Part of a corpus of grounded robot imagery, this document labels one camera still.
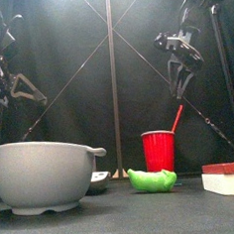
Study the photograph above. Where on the black frame pole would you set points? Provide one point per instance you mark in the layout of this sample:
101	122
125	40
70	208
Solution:
224	64

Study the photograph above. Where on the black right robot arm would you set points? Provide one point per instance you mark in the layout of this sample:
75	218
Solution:
196	3

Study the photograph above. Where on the green toy pea pod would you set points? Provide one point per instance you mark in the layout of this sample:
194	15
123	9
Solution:
150	181

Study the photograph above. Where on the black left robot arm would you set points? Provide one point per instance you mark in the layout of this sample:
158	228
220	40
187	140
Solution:
11	34

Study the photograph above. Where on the grey metal frame post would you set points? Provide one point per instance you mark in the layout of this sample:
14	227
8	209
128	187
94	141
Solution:
114	89

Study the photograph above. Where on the red plastic party cup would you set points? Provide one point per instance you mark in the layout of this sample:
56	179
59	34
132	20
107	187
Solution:
158	152

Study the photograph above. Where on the blue tape piece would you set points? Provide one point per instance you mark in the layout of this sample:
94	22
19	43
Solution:
178	183

